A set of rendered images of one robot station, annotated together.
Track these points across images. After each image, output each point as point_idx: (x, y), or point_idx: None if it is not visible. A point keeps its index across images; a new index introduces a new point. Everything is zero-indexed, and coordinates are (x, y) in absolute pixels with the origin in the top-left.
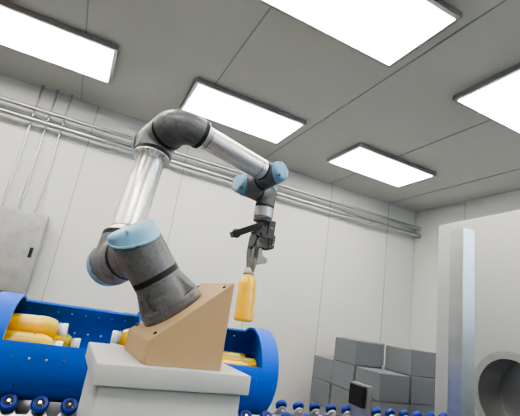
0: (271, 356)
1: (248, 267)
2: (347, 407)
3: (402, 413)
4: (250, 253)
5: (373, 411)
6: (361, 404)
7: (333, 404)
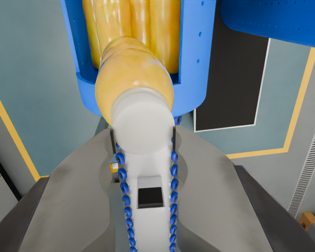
0: (81, 93)
1: (116, 115)
2: (171, 185)
3: (171, 228)
4: (177, 206)
5: (172, 206)
6: (138, 190)
7: (172, 173)
